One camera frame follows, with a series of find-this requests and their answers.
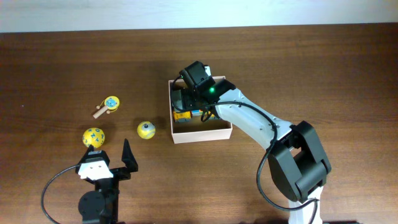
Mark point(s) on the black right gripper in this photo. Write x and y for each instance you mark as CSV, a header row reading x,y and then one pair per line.
x,y
187,101

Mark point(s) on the yellow ball with blue letters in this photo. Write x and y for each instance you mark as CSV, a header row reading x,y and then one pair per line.
x,y
94,137

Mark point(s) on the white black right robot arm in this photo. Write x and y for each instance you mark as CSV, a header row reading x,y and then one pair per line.
x,y
297,160

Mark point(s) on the yellow grey toy mixer truck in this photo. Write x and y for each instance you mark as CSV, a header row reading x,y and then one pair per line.
x,y
214,116

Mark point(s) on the yellow wooden rattle drum toy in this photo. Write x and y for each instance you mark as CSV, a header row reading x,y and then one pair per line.
x,y
108,105

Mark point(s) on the small colourful puzzle cube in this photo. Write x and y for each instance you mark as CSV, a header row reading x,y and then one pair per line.
x,y
196,112

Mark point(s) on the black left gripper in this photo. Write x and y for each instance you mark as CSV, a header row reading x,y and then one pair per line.
x,y
124,173

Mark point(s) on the beige open cardboard box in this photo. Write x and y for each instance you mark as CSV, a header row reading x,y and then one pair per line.
x,y
195,131

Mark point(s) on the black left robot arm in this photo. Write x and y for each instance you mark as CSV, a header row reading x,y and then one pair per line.
x,y
101,205

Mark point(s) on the yellow grey minion ball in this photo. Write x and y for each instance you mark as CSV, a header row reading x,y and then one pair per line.
x,y
146,130

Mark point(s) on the yellow grey toy dump truck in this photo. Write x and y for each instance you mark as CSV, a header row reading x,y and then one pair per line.
x,y
178,102

